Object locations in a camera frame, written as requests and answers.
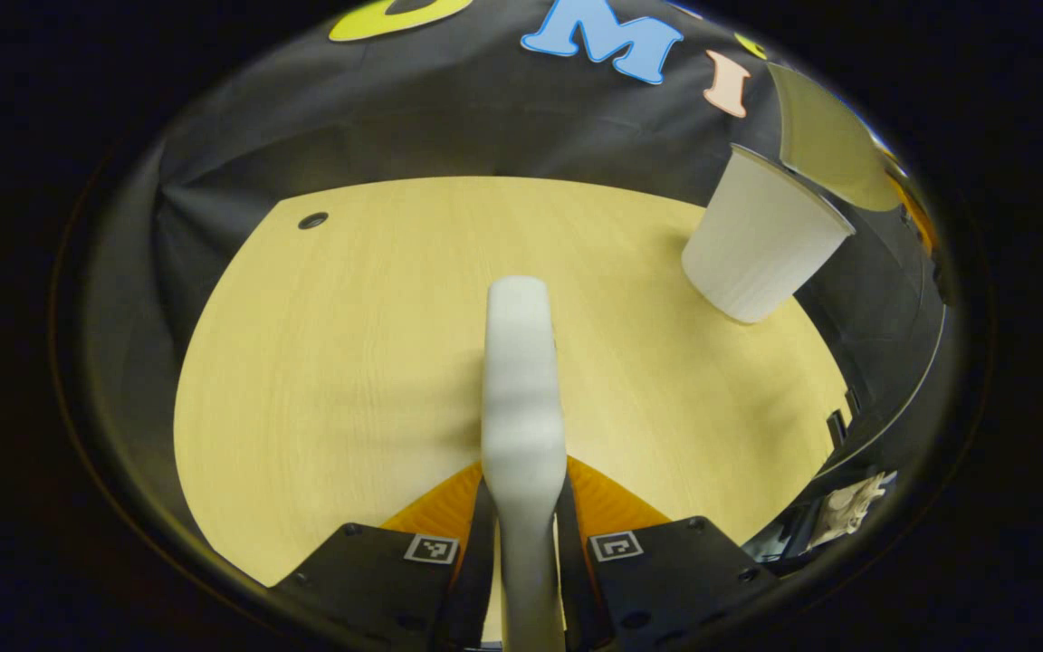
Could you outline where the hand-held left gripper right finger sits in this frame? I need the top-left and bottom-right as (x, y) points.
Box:
(558, 455), (780, 652)

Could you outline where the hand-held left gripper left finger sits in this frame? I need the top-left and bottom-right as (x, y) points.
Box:
(268, 462), (497, 652)

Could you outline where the white garbage bin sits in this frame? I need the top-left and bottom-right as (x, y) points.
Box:
(681, 143), (856, 325)

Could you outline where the small white broom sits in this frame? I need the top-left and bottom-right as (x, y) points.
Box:
(481, 276), (569, 652)

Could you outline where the black backdrop cloth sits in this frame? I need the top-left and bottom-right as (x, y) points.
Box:
(87, 0), (950, 580)

